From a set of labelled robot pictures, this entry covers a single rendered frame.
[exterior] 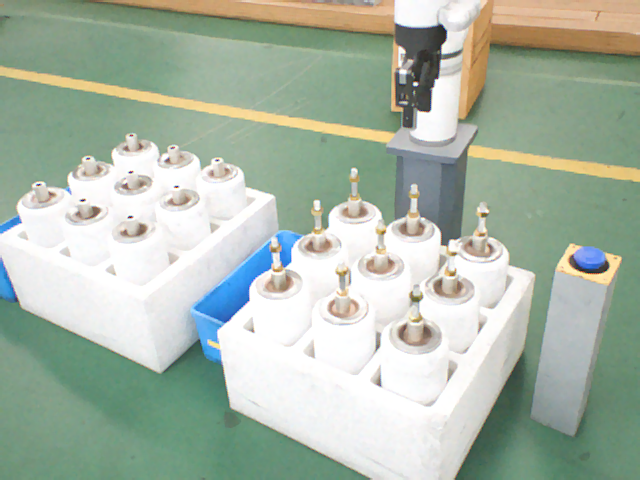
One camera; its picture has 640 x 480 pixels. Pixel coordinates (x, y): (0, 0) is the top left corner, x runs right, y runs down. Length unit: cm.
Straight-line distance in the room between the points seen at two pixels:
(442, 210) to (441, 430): 56
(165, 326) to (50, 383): 24
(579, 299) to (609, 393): 31
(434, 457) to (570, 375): 26
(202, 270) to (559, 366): 65
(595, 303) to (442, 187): 45
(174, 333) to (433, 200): 57
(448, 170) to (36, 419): 87
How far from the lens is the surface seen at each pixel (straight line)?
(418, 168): 136
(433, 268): 120
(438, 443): 99
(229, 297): 135
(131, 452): 123
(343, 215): 122
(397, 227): 119
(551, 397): 118
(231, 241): 136
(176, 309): 129
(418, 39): 100
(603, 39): 272
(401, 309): 111
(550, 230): 168
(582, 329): 107
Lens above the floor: 92
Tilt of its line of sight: 35 degrees down
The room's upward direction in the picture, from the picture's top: 4 degrees counter-clockwise
